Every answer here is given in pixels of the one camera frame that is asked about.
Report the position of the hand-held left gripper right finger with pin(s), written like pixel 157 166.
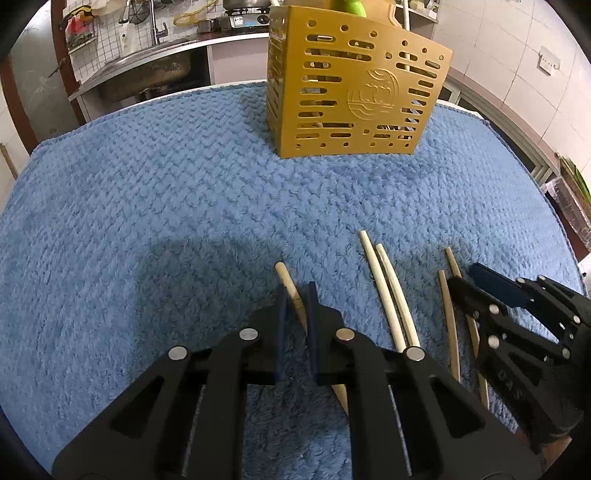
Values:
pixel 314 350

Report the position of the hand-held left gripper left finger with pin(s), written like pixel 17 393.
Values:
pixel 281 350

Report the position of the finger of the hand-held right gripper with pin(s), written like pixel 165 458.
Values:
pixel 466 293
pixel 498 286

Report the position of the wooden chopstick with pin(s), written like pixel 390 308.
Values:
pixel 406 18
pixel 397 290
pixel 284 272
pixel 381 286
pixel 452 263
pixel 450 318

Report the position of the yellow perforated utensil holder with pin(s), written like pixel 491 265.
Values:
pixel 374 97

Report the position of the plastic covered side table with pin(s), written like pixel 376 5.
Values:
pixel 568 217

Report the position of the green vegetables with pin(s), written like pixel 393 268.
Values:
pixel 579 177

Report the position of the blue textured blanket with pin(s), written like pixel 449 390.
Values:
pixel 138 207

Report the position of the steel kitchen sink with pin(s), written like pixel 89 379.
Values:
pixel 147 69

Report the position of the gas stove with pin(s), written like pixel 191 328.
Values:
pixel 242 23

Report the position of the wooden stick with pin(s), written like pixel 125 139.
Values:
pixel 9 161

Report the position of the white soap bottle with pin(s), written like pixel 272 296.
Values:
pixel 128 40

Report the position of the metal faucet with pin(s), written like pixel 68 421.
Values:
pixel 154 23

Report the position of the brown frosted glass door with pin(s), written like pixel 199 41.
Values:
pixel 41 83

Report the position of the white wall socket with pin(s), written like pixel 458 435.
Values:
pixel 550 58

